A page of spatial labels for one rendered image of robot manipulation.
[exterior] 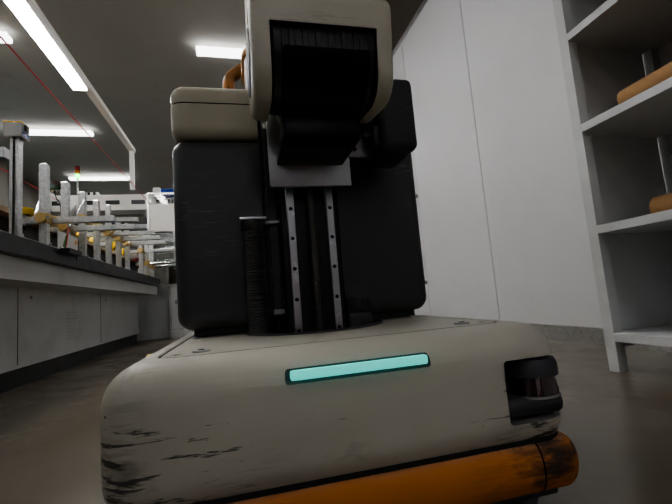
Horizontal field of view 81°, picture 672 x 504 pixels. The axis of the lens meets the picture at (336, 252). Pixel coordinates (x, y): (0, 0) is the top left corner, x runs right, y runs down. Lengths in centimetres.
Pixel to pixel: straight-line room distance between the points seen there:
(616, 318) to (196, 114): 148
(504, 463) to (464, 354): 15
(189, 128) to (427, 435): 72
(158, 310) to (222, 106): 444
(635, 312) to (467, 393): 130
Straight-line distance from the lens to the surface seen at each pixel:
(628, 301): 180
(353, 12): 70
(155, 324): 523
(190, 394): 50
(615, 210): 182
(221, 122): 90
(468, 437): 60
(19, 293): 268
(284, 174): 77
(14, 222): 219
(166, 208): 519
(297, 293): 77
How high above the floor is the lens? 34
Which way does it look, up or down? 6 degrees up
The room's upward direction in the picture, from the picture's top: 5 degrees counter-clockwise
